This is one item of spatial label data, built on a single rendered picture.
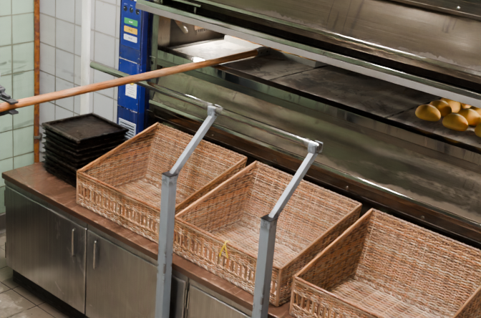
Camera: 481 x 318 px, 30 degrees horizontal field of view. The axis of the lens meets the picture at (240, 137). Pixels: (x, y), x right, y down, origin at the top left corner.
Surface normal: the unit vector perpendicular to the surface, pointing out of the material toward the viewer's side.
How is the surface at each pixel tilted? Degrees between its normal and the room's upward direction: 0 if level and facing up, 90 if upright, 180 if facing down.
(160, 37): 90
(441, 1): 90
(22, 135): 90
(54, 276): 90
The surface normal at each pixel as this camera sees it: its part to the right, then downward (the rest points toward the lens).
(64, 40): -0.66, 0.21
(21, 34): 0.74, 0.28
